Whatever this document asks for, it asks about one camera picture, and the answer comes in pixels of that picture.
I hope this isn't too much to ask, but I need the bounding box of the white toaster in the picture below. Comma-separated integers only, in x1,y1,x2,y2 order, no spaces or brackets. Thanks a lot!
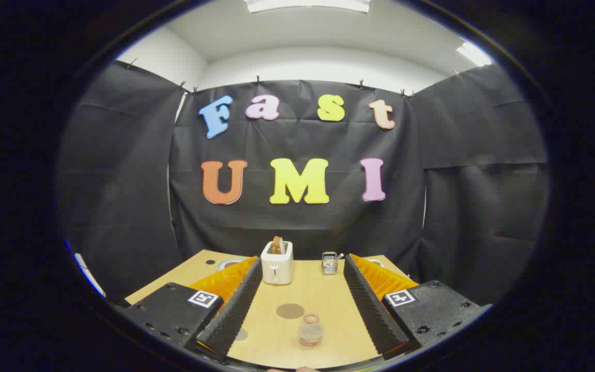
260,241,294,286

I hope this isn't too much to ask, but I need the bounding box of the wooden table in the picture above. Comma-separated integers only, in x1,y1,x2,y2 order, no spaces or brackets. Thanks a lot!
124,250,412,370

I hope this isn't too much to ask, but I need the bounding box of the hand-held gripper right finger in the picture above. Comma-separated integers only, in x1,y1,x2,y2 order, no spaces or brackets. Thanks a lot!
343,253,493,361

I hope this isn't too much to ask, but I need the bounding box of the ceiling light panel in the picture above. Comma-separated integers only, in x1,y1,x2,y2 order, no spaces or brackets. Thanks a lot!
244,0,371,14
456,41,493,67

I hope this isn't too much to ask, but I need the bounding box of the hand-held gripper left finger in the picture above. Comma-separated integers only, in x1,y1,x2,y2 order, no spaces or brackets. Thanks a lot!
114,256,263,362

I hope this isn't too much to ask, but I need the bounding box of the black backdrop cloth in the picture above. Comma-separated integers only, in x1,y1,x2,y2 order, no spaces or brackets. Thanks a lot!
56,60,550,305

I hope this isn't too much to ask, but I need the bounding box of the pale green plate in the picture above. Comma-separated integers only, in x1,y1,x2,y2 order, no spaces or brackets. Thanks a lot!
216,257,249,272

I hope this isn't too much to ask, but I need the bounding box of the clear plastic bottle red label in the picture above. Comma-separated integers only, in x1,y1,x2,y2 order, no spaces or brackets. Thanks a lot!
297,313,325,349

